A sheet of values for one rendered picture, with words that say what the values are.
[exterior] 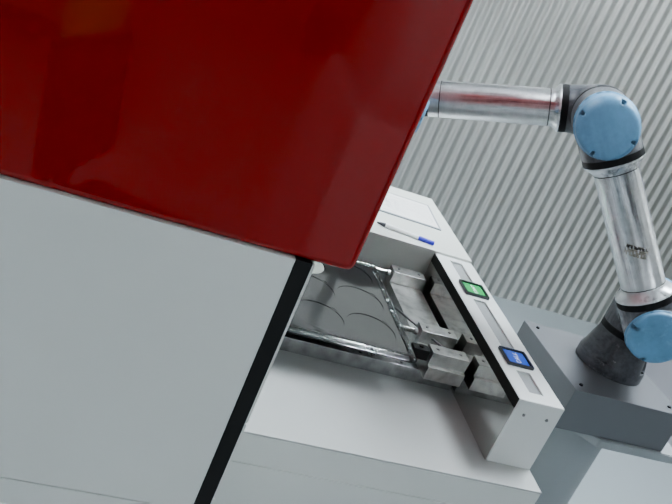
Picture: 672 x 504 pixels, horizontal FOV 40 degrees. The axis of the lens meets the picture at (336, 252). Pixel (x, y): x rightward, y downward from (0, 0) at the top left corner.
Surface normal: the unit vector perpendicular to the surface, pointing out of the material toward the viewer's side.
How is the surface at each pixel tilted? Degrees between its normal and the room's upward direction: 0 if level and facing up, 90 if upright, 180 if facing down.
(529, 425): 90
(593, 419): 90
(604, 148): 83
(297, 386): 0
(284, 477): 90
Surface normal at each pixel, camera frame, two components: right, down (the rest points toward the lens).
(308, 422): 0.37, -0.85
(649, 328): -0.14, 0.43
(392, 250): 0.18, 0.46
